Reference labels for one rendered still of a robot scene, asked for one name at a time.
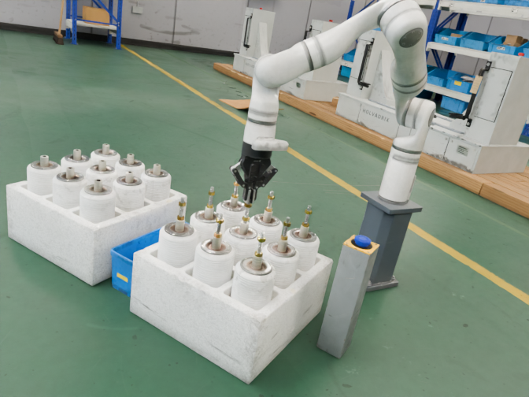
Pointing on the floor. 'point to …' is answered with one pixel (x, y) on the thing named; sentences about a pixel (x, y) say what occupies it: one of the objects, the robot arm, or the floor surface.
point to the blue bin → (120, 253)
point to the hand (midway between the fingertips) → (249, 194)
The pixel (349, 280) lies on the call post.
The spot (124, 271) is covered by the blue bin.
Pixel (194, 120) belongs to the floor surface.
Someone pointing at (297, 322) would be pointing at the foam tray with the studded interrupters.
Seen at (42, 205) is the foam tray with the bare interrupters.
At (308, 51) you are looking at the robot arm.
